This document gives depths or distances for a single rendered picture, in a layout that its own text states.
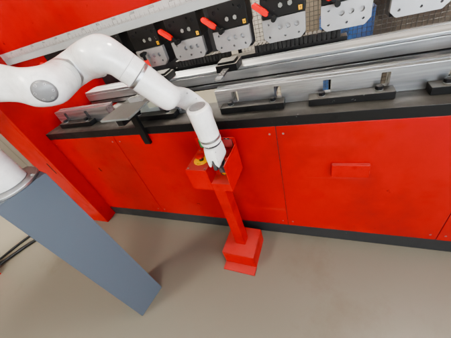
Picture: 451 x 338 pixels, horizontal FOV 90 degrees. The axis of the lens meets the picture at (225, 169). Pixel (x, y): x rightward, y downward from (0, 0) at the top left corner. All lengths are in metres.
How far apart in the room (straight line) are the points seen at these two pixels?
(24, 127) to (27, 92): 1.19
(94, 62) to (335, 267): 1.45
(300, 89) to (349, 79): 0.19
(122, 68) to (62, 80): 0.15
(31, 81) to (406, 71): 1.17
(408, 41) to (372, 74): 0.31
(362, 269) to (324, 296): 0.26
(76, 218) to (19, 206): 0.20
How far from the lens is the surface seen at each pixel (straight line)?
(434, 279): 1.62
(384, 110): 1.02
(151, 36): 1.20
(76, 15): 1.42
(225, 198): 1.14
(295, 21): 1.00
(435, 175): 1.26
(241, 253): 1.45
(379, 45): 1.32
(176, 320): 1.57
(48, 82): 0.76
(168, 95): 0.77
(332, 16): 0.99
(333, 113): 1.00
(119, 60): 0.76
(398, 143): 1.11
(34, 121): 2.00
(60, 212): 1.12
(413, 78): 1.12
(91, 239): 1.22
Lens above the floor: 1.36
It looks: 38 degrees down
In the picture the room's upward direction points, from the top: 19 degrees counter-clockwise
